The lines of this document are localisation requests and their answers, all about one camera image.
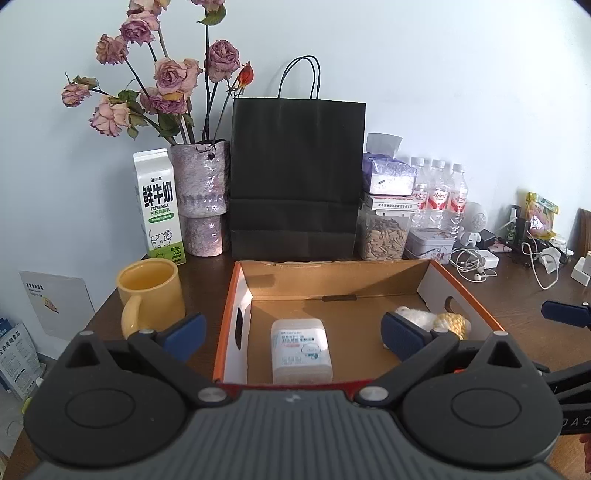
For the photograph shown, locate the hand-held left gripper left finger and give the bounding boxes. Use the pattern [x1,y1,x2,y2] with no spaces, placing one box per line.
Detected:
[65,313,230,409]

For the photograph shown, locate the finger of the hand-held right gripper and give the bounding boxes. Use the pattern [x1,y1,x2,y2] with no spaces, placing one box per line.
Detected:
[542,300,591,329]

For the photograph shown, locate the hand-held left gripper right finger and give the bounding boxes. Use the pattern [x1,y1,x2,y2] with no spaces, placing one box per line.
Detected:
[355,311,523,409]

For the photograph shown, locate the red cardboard box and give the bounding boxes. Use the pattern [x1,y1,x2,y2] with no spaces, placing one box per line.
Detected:
[213,258,506,386]

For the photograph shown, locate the white and yellow plush toy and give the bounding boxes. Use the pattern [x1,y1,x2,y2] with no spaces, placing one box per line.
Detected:
[394,306,472,340]

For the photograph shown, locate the white block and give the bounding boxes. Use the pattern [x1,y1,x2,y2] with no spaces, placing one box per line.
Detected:
[571,256,591,287]

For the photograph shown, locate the yellow mug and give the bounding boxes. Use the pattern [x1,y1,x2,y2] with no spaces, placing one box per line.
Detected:
[116,258,186,340]

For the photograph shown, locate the brown wooden board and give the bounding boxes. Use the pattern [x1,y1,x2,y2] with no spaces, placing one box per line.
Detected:
[575,208,591,257]

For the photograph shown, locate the grey tin box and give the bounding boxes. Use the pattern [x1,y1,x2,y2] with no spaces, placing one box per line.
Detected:
[403,227,455,266]

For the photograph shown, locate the white earphones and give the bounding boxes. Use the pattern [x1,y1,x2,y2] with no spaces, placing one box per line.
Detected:
[450,247,497,282]

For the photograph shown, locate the yellow snack packet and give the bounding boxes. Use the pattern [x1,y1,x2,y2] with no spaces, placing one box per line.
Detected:
[526,191,559,241]

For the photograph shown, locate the clear jar of seeds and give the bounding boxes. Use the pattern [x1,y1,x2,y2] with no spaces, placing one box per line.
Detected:
[356,205,411,261]

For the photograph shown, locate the white plastic container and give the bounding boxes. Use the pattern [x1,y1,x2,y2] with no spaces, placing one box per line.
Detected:
[270,318,334,385]

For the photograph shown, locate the white green milk carton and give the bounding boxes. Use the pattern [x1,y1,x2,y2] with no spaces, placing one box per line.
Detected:
[133,148,187,266]

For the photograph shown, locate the small white fan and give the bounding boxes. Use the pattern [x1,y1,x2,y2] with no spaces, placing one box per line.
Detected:
[455,202,488,246]

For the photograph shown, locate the white printed flat box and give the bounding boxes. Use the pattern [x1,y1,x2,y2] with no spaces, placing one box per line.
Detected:
[361,191,419,215]

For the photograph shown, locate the pink textured vase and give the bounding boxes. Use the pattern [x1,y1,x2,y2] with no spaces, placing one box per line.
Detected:
[170,140,230,257]

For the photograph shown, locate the purple tissue pack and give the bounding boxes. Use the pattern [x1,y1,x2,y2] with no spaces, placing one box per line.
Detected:
[361,133,419,195]

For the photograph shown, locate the blue and white box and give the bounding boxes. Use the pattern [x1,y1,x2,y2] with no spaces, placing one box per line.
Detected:
[0,316,44,400]

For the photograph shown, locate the black paper bag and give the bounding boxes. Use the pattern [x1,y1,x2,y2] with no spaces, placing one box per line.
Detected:
[229,55,368,260]

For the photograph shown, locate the dried pink roses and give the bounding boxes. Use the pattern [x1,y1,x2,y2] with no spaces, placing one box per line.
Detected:
[61,0,254,145]

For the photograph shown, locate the white cable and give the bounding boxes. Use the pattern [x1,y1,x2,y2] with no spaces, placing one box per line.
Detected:
[522,235,561,291]

